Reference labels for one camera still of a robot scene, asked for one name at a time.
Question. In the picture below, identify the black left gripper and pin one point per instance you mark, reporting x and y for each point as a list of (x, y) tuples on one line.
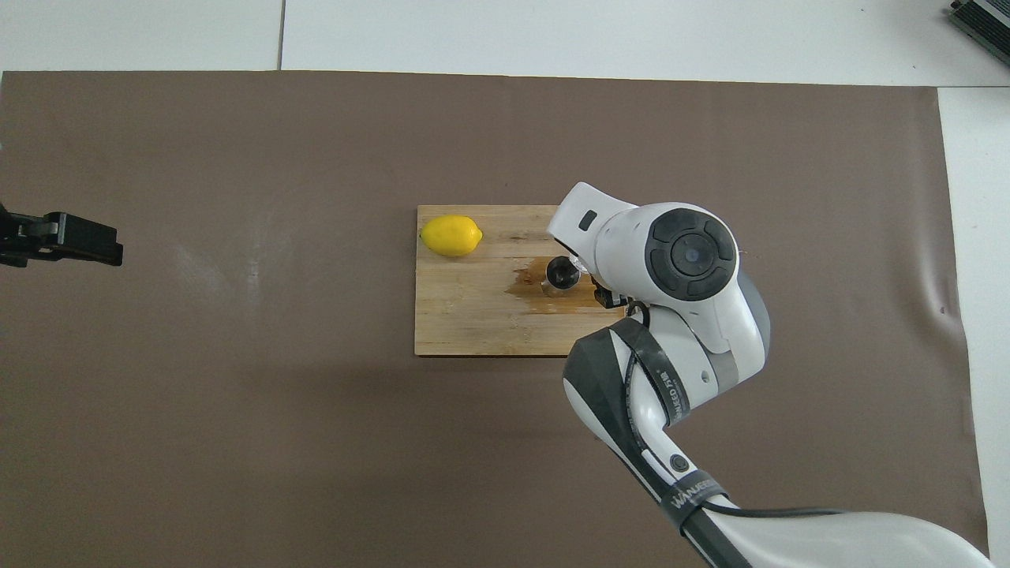
[(24, 241)]

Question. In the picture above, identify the steel double jigger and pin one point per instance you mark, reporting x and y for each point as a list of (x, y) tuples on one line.
[(559, 272)]

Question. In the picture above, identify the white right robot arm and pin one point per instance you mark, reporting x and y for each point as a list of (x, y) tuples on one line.
[(686, 260)]

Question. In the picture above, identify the wooden cutting board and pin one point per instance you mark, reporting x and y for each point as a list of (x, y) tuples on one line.
[(473, 315)]

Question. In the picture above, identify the yellow lemon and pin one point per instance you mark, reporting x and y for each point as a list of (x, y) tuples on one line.
[(451, 235)]

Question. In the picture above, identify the brown paper table mat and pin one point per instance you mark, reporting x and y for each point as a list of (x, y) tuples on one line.
[(237, 442)]

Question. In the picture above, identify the grey finned electronic device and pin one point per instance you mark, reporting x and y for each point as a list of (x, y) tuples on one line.
[(986, 20)]

